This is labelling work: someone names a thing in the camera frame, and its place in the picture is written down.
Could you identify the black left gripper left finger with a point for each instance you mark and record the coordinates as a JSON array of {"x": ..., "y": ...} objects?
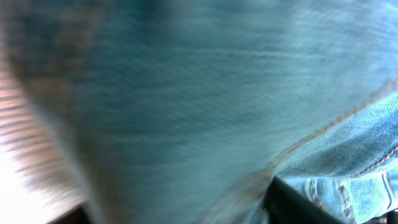
[{"x": 76, "y": 216}]

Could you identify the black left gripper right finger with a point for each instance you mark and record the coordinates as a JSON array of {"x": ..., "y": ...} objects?
[{"x": 284, "y": 205}]

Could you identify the light blue denim jeans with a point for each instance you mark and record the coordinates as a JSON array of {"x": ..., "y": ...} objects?
[{"x": 185, "y": 111}]

